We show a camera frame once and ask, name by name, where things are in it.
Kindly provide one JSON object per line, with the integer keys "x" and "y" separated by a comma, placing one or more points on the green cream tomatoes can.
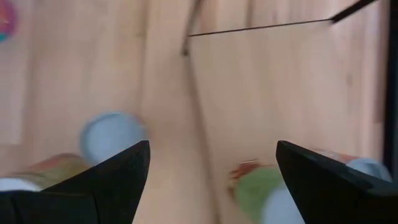
{"x": 56, "y": 169}

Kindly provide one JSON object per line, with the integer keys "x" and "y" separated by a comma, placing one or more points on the green and red food can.
{"x": 255, "y": 189}

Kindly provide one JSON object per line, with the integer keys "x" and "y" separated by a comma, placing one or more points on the teal pink carrots can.
{"x": 5, "y": 18}

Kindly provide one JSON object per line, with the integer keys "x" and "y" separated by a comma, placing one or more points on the diced tomatoes can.
{"x": 105, "y": 137}

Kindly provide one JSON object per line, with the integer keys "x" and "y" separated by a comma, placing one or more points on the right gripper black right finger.
{"x": 342, "y": 196}

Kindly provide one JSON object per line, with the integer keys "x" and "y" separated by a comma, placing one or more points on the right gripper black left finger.
{"x": 77, "y": 202}

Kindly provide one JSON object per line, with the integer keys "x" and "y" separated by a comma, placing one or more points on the orange red pineapple can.
{"x": 370, "y": 168}

